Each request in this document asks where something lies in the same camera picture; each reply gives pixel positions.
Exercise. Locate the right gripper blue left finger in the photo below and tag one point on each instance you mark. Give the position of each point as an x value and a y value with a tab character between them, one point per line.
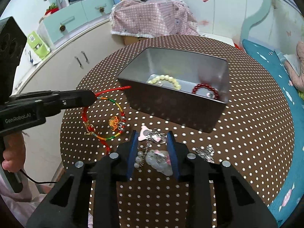
132	146

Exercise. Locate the green white paper bag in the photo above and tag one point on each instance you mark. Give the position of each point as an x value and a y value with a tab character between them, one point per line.
38	46

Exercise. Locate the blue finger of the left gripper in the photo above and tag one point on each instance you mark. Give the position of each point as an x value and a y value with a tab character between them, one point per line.
76	98

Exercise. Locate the person left hand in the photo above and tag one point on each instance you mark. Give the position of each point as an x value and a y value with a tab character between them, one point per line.
15	153

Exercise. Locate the teal bed sheet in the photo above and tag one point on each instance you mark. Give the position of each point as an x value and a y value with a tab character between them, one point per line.
286	167

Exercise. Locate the white cabinet with handles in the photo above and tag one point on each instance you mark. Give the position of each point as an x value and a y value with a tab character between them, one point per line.
62	71

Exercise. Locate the grey metal tin box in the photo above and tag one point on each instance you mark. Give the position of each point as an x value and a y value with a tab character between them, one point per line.
184	87

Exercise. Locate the teal bunk bed frame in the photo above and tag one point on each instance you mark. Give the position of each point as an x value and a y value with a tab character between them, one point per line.
255	12

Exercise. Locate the pink checkered cover cloth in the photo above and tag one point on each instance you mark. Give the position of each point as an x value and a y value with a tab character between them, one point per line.
152	19

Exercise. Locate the brown polka dot tablecloth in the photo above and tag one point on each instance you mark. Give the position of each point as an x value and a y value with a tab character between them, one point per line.
242	135

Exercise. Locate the white wardrobe doors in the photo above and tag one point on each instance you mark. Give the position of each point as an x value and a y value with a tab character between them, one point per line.
222	17

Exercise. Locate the teal drawer unit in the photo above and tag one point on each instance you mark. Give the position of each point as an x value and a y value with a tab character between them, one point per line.
66	21

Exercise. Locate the brown cardboard box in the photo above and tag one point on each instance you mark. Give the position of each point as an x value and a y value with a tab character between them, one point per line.
128	40

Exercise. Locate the pink and green folded quilt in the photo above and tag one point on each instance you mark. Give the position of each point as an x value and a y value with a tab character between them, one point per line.
294	65

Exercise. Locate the jade pendant charm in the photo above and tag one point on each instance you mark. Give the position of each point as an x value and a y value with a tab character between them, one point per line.
160	161

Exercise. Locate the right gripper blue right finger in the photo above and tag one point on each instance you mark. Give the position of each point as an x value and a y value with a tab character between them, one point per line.
172	150

